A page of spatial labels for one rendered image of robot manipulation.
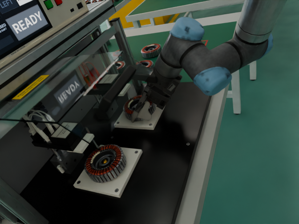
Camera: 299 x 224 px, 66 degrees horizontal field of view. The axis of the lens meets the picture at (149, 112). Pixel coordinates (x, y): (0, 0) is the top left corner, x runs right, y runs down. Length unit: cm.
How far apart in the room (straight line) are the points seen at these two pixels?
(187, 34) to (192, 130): 28
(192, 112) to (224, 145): 95
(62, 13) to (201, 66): 43
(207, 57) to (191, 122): 25
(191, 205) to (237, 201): 88
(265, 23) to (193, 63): 16
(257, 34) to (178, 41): 17
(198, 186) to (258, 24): 39
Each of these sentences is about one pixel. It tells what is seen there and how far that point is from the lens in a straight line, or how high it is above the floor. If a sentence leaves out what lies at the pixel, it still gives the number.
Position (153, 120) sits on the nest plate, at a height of 78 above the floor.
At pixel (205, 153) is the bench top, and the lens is 66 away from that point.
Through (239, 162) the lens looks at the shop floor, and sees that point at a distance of 159.
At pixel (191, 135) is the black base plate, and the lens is 68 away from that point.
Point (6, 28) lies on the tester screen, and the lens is 63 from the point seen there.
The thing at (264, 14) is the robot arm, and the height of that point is 107.
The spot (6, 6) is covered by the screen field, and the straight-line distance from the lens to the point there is 65.
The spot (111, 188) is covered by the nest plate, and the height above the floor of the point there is 78.
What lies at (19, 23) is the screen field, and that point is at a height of 117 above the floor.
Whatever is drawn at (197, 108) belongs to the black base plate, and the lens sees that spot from 77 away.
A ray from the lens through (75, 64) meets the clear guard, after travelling 58.
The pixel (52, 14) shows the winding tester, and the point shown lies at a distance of 73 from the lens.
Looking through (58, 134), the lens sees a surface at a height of 92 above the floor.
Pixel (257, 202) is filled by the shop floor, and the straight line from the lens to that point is 145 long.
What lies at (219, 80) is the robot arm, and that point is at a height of 97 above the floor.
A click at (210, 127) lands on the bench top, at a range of 73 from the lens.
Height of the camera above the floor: 125
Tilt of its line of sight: 36 degrees down
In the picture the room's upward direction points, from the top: 20 degrees counter-clockwise
